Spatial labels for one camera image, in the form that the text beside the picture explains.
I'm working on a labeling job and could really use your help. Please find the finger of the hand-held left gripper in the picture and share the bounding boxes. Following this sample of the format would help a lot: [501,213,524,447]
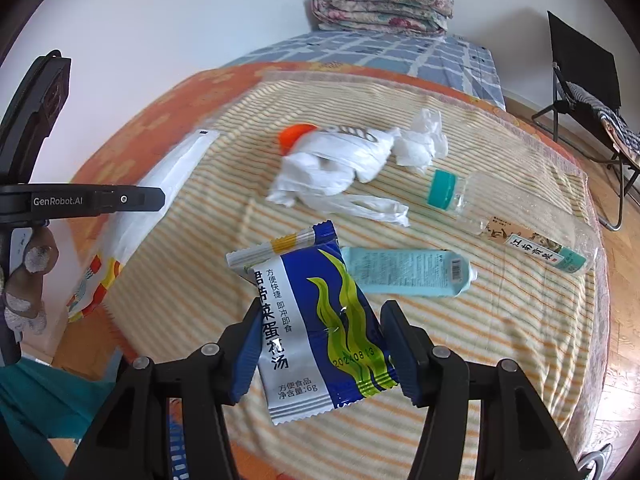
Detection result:
[95,186,166,219]

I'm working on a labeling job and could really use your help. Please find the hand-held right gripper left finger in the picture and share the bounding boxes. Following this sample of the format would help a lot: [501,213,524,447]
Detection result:
[65,304,265,480]

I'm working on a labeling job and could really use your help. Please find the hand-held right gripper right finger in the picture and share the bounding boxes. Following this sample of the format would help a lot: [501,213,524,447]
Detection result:
[380,300,583,480]

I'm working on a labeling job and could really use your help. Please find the blue soup packet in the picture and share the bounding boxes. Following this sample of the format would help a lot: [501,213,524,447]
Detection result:
[226,220,400,427]

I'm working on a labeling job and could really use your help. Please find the clear bottle with teal cap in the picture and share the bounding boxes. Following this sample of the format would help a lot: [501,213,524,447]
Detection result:
[426,169,589,276]

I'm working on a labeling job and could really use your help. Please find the bottle with orange cap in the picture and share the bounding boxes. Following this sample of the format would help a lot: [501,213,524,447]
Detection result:
[279,123,319,154]

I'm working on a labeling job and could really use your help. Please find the white plastic bag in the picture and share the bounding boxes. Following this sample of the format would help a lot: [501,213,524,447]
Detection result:
[265,127,412,228]

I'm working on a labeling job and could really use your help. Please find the person's left hand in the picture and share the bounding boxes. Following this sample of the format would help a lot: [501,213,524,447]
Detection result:
[0,229,59,346]

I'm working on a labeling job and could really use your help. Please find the white printed paper bag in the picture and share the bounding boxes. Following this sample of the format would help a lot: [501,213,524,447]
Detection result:
[66,129,219,322]

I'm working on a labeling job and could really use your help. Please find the teal squeeze tube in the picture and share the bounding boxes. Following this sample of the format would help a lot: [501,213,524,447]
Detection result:
[341,246,479,299]

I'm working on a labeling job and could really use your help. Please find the yellow striped blanket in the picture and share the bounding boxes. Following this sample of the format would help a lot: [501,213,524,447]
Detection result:
[102,72,608,463]

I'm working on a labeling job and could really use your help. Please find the person's teal trousers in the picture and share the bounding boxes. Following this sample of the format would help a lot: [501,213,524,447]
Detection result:
[0,357,118,480]

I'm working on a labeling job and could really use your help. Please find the crumpled white tissue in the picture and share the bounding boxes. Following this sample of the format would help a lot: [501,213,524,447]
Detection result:
[394,108,449,172]

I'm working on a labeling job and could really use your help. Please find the blue plaid bedsheet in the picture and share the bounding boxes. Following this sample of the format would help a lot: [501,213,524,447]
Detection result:
[220,30,507,110]

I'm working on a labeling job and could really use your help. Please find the folded floral quilt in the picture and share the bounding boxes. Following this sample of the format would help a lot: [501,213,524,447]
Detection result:
[310,0,456,37]

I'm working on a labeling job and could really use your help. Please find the checked cloth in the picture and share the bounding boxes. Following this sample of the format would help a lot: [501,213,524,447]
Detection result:
[567,80,640,157]

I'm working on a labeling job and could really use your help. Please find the black folding chair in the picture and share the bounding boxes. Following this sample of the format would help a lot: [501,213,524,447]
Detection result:
[531,10,640,232]

